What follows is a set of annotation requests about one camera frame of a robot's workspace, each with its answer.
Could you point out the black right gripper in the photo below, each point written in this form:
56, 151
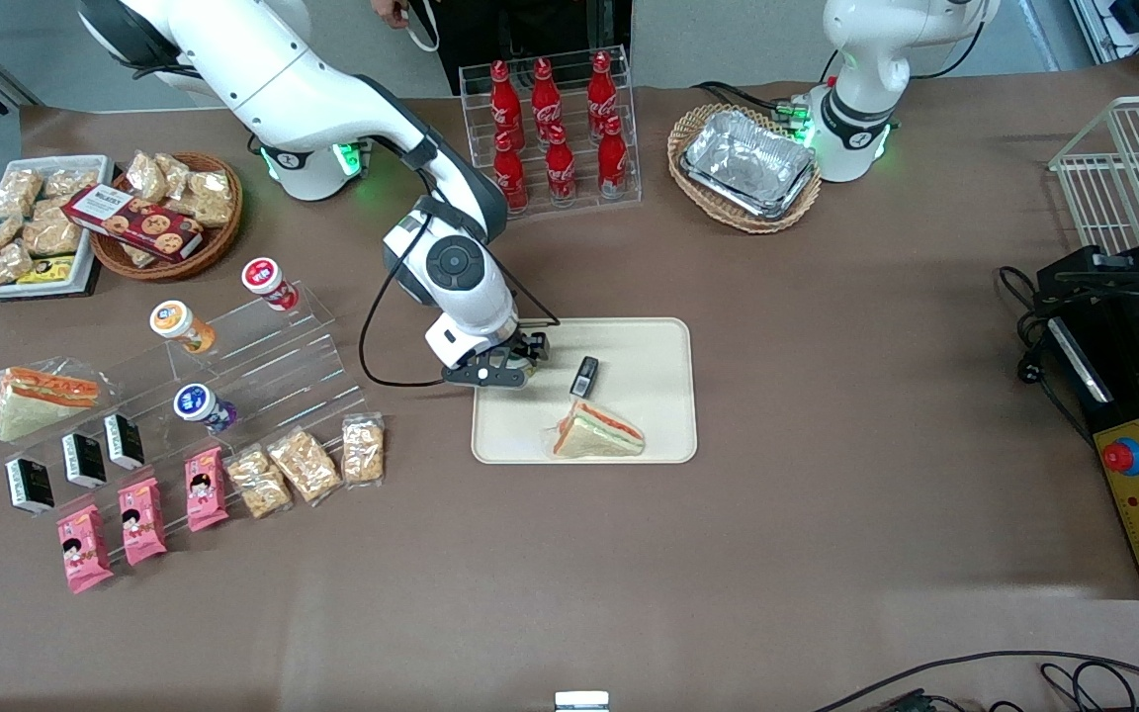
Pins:
531, 348

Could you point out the dark brown wicker basket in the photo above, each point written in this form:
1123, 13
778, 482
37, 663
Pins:
219, 242

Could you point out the red cookie box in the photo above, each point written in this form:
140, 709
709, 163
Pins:
149, 229

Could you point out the clear acrylic stepped stand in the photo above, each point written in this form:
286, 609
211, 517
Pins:
303, 351

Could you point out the aluminium foil tray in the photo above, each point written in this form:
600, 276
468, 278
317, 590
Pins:
747, 163

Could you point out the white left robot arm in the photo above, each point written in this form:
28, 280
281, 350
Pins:
866, 99

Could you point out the pink snack pack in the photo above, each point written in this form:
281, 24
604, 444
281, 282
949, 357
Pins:
206, 489
84, 549
141, 521

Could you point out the white rectangular plastic tray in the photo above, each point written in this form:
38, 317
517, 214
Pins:
100, 166

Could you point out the silver metal bar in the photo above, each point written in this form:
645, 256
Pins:
1081, 361

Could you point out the yellow snack packet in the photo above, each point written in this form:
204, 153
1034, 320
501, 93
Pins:
47, 270

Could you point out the black yellow control box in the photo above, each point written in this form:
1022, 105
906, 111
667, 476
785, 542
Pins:
1138, 396

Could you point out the light wicker basket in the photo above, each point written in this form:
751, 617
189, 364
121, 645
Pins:
693, 129

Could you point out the bystander bare hand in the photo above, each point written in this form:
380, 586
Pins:
390, 10

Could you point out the red lid gum canister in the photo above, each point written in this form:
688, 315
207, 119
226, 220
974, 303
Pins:
268, 282

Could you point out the cream plastic serving tray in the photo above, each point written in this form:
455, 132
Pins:
649, 396

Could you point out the red cola bottle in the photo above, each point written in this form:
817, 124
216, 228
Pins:
510, 178
560, 170
546, 99
505, 104
613, 160
601, 91

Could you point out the black equipment cabinet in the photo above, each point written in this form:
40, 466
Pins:
530, 25

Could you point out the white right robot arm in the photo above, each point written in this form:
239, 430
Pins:
312, 89

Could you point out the small black box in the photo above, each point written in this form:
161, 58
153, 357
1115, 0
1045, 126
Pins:
584, 377
84, 460
30, 486
124, 441

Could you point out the wrapped triangle sandwich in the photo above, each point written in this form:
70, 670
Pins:
594, 435
41, 400

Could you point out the small silver device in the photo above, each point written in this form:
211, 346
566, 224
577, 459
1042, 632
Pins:
581, 701

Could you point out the orange lid gum canister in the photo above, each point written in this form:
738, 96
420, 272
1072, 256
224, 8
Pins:
179, 326

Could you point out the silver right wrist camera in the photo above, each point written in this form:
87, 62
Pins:
481, 376

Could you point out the clear acrylic bottle rack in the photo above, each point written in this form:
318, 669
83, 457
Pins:
619, 188

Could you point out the blue lid gum canister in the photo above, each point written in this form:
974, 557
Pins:
200, 405

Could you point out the grey right arm base connector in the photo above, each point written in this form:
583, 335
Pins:
354, 158

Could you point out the red emergency stop button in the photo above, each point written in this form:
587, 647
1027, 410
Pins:
1123, 456

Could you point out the aluminium frame rack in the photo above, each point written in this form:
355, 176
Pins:
1133, 35

